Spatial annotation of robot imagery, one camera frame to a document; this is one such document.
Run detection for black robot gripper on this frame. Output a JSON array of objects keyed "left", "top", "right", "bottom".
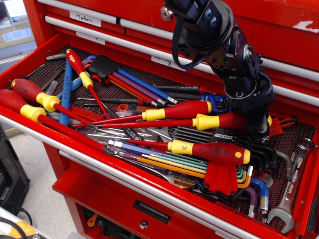
[{"left": 225, "top": 74, "right": 275, "bottom": 141}]

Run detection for large red yellow screwdriver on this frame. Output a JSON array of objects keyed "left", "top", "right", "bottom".
[{"left": 96, "top": 111, "right": 273, "bottom": 136}]

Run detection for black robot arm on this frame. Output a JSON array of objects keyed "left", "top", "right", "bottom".
[{"left": 164, "top": 0, "right": 275, "bottom": 140}]

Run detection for orange plastic key holder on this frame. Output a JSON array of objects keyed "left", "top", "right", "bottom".
[{"left": 269, "top": 117, "right": 298, "bottom": 137}]

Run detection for Tekton black hex key set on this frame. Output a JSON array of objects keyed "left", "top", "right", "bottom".
[{"left": 170, "top": 126, "right": 293, "bottom": 180}]

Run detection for blue holder hex keys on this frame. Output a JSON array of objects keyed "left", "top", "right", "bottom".
[{"left": 201, "top": 94, "right": 233, "bottom": 115}]

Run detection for open red drawer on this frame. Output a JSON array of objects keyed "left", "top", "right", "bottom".
[{"left": 0, "top": 32, "right": 319, "bottom": 239}]

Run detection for red yellow screwdriver front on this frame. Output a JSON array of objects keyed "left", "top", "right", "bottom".
[{"left": 129, "top": 139, "right": 251, "bottom": 165}]

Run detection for red holder colored hex keys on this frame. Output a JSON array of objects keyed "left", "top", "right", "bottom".
[{"left": 107, "top": 140, "right": 269, "bottom": 217}]

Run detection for red yellow screwdriver middle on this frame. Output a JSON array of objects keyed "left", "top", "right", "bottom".
[{"left": 72, "top": 100, "right": 213, "bottom": 128}]

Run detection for silver combination wrench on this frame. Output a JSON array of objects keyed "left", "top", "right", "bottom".
[{"left": 267, "top": 138, "right": 315, "bottom": 234}]

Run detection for black red precision screwdriver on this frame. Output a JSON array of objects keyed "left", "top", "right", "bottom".
[{"left": 156, "top": 86, "right": 206, "bottom": 94}]

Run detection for Cutting Tools label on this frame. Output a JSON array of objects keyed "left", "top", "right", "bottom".
[{"left": 151, "top": 55, "right": 185, "bottom": 71}]

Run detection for red tool chest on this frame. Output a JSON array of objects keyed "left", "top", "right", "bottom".
[{"left": 24, "top": 0, "right": 319, "bottom": 239}]

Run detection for silver chest lock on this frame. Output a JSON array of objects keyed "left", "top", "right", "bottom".
[{"left": 160, "top": 6, "right": 173, "bottom": 21}]

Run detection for black holder colored hex keys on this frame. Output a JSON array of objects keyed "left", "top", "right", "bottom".
[{"left": 89, "top": 55, "right": 178, "bottom": 106}]

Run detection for small red yellow screwdriver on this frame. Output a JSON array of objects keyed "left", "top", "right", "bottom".
[{"left": 66, "top": 49, "right": 110, "bottom": 119}]

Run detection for Markers label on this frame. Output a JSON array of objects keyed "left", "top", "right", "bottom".
[{"left": 69, "top": 11, "right": 101, "bottom": 27}]

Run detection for red yellow Wiha screwdriver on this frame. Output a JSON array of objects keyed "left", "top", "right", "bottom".
[{"left": 11, "top": 78, "right": 97, "bottom": 129}]

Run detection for long red yellow screwdriver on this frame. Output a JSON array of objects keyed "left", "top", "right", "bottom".
[{"left": 0, "top": 89, "right": 113, "bottom": 155}]

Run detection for black equipment box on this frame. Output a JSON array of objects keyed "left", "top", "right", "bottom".
[{"left": 0, "top": 128, "right": 30, "bottom": 215}]

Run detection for blue handled tool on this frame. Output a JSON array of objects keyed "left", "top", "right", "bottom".
[{"left": 59, "top": 60, "right": 72, "bottom": 126}]

